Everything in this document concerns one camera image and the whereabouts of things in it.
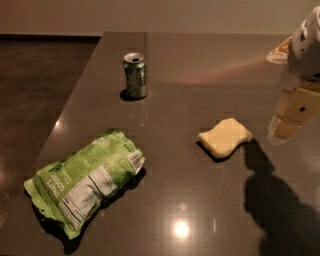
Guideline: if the yellow sponge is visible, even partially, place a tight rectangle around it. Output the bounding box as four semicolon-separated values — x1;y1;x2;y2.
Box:
198;118;253;159

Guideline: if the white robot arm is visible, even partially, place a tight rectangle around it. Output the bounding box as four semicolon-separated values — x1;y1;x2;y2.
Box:
266;6;320;146

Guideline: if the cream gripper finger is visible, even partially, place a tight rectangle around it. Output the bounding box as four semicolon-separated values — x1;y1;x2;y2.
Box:
267;116;302;146

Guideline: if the glass jar with dark lid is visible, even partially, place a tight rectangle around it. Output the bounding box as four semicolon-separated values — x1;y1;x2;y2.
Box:
266;36;292;64

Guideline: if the green soda can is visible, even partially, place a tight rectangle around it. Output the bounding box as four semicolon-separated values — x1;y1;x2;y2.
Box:
123;52;147;99

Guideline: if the green chip bag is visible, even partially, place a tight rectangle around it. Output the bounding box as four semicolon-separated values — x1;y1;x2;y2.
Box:
24;129;145;239

